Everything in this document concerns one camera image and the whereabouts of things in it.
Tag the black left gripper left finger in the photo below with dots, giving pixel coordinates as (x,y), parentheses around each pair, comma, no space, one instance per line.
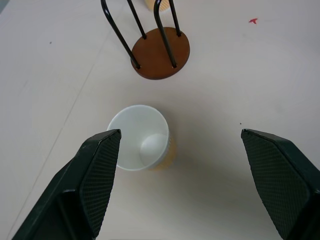
(85,185)

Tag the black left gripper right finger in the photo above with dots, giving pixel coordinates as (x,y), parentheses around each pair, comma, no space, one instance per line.
(282,180)

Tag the white paper cup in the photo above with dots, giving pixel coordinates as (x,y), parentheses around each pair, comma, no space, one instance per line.
(142,140)

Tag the yellow ribbed paper cup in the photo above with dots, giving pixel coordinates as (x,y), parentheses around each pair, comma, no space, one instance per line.
(153,4)

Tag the red mark on table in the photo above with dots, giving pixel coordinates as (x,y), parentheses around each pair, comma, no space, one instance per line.
(253,21)

